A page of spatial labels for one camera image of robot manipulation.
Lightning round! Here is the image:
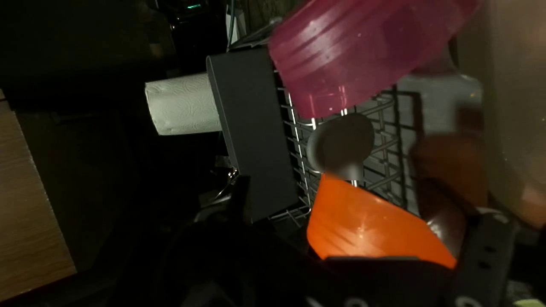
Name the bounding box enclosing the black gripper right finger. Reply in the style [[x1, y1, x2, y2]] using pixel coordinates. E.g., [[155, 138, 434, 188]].
[[411, 133, 520, 307]]

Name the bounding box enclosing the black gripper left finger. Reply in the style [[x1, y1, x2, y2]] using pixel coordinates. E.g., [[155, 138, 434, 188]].
[[146, 174, 320, 307]]

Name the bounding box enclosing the orange plastic bowl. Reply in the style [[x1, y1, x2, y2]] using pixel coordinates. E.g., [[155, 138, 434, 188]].
[[305, 173, 458, 272]]

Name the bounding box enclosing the black dish drying rack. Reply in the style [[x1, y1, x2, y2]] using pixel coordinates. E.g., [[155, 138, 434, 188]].
[[204, 28, 484, 229]]

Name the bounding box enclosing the magenta plastic bowl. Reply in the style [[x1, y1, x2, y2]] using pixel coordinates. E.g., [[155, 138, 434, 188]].
[[265, 0, 482, 121]]

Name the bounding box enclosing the white cup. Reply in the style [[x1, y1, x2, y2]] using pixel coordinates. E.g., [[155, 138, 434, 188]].
[[143, 72, 225, 137]]

